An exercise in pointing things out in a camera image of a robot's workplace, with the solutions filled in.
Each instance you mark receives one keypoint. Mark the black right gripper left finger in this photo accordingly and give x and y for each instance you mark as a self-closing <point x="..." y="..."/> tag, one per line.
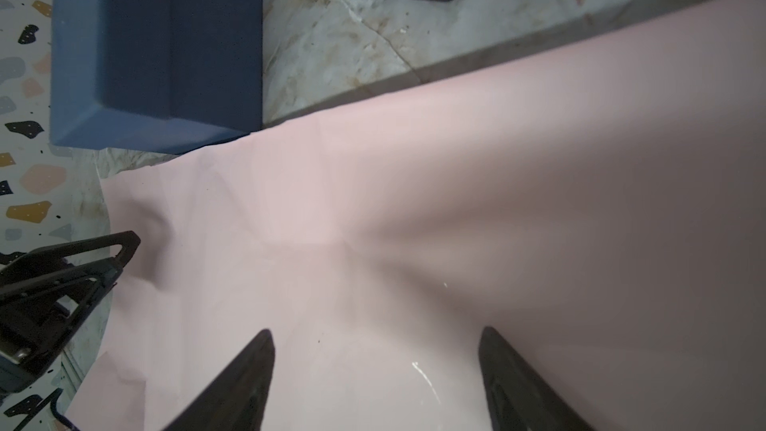
<point x="237" y="397"/>

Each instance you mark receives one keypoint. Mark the navy blue gift box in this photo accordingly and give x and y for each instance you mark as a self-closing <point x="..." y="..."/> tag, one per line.
<point x="161" y="76"/>

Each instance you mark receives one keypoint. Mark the pink wrapping paper sheet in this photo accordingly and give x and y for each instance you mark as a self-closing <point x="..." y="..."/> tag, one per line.
<point x="601" y="205"/>

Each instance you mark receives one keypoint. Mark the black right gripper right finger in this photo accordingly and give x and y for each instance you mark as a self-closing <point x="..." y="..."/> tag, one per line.
<point x="517" y="396"/>

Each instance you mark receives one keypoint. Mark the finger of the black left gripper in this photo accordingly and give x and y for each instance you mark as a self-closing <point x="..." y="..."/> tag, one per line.
<point x="47" y="295"/>

